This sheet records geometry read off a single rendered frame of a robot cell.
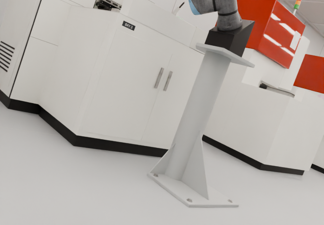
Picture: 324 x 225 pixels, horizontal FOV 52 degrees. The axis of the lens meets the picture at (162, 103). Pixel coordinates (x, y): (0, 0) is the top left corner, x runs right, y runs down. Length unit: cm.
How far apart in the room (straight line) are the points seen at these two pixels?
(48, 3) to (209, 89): 122
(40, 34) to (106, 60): 65
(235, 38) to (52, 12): 124
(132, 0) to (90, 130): 79
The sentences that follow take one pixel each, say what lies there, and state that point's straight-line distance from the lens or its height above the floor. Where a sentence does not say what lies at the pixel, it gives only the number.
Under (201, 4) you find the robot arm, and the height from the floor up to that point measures 102.
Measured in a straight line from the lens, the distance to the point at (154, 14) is 207.
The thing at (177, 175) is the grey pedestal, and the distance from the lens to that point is 201.
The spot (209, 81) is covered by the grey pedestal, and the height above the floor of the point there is 63.
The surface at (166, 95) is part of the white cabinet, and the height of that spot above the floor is 45.
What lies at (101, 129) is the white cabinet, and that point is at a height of 14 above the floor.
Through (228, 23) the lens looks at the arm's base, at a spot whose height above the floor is 98.
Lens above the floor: 56
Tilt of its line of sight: 4 degrees down
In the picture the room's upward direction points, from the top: 20 degrees clockwise
